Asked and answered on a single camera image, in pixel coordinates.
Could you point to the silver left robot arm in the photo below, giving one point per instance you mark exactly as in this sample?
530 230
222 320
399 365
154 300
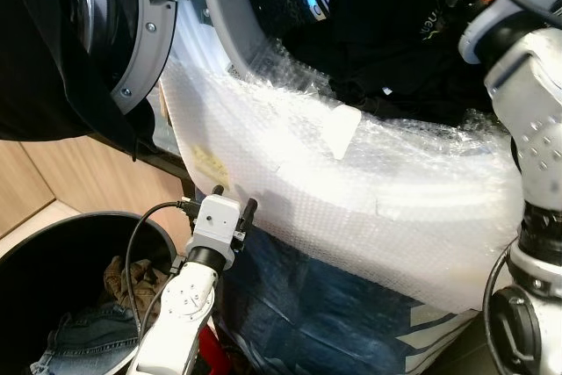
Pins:
184 305

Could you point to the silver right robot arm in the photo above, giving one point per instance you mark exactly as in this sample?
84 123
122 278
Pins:
536 129

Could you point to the white washing machine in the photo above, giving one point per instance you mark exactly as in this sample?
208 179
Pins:
351 199

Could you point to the black clothes pile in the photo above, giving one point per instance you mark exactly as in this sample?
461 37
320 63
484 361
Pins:
395 50

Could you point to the yellow rectangular label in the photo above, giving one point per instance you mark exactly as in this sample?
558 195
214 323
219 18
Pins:
211 166

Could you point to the clear bubble wrap sheet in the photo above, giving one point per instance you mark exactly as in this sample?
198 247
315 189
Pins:
351 208

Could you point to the blue denim jeans hanging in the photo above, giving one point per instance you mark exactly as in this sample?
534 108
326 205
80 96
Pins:
307 313

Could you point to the brown cloth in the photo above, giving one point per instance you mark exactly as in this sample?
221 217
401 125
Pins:
132 278

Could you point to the white tape piece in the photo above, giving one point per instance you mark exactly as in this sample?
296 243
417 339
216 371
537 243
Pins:
341 131

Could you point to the red plastic stool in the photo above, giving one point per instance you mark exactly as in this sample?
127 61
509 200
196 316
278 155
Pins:
211 353

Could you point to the wooden cabinet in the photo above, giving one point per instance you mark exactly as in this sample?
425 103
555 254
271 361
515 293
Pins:
70 173

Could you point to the grey round washer door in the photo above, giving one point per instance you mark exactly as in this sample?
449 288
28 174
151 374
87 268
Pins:
154 41

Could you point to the black round laundry bucket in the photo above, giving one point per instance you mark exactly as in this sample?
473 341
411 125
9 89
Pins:
53 261

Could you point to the crumpled blue denim jeans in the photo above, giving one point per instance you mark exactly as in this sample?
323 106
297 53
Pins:
88 340

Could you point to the blue white striped cloth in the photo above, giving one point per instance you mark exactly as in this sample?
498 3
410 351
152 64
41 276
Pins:
435 331

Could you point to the large black draped cloth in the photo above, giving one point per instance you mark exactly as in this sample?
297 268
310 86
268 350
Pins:
44 50

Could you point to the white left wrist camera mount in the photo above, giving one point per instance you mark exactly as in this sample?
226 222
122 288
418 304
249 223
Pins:
215 224

